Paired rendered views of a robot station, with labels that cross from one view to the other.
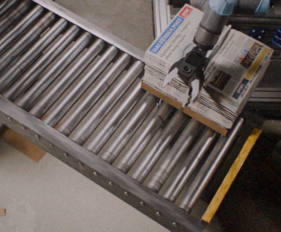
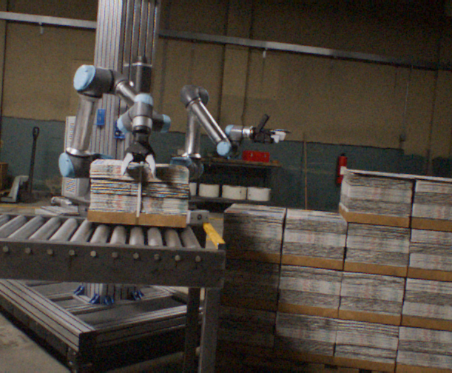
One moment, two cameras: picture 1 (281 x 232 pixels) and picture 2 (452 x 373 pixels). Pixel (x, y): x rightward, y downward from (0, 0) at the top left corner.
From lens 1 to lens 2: 1.56 m
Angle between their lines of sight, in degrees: 61
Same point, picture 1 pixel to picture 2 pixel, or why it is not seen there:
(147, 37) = (18, 337)
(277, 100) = not seen: hidden behind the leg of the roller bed
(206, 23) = (140, 111)
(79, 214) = not seen: outside the picture
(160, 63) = (108, 169)
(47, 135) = (19, 240)
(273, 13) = not seen: hidden behind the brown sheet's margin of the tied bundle
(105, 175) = (106, 246)
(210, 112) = (166, 204)
